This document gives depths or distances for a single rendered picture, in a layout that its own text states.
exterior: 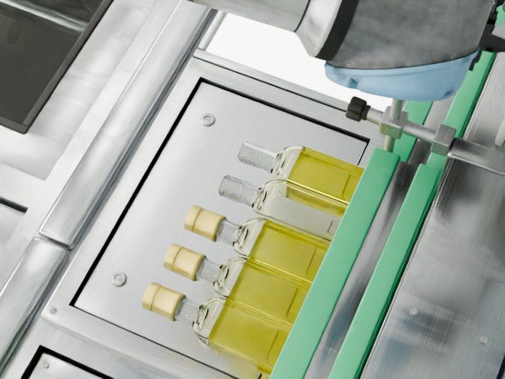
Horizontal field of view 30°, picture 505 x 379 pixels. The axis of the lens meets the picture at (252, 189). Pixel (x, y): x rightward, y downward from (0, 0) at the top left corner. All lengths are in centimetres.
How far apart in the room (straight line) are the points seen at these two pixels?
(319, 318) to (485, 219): 21
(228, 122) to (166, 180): 13
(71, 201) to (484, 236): 62
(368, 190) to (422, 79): 32
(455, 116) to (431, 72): 47
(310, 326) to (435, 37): 37
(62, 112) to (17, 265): 28
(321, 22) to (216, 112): 69
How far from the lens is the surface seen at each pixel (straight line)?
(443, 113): 125
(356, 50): 77
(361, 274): 102
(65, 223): 137
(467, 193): 106
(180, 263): 117
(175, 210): 135
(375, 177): 107
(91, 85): 154
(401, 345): 98
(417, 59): 77
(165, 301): 115
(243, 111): 143
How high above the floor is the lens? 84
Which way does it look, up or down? 13 degrees up
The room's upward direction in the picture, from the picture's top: 69 degrees counter-clockwise
